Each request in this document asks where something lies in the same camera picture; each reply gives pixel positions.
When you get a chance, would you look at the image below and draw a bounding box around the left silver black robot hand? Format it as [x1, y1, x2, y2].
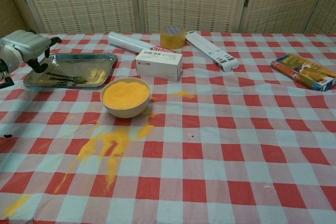
[0, 29, 62, 74]

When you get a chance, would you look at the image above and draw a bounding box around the black metal spoon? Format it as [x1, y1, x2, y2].
[46, 71, 89, 84]

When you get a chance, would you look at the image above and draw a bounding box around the rectangular stainless steel tray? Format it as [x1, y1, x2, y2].
[23, 52, 118, 90]

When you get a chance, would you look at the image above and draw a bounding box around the yellow bowl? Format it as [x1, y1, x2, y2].
[100, 77, 151, 119]

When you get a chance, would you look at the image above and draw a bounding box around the white plastic wrap roll box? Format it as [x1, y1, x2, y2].
[108, 31, 178, 55]

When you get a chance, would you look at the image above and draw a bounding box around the small white cardboard box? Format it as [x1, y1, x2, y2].
[134, 49, 184, 81]

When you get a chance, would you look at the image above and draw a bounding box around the yellowish clear tape roll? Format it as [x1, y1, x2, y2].
[160, 26, 186, 50]

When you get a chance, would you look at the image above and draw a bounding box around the bamboo folding screen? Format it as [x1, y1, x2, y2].
[0, 0, 336, 36]

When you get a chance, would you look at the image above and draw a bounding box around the white folding stand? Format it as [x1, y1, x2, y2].
[185, 31, 239, 72]

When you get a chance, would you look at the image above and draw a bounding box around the red white checkered tablecloth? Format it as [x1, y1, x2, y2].
[0, 31, 336, 224]

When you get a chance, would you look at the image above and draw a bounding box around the colourful yellow blue flat box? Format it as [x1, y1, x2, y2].
[270, 53, 336, 92]

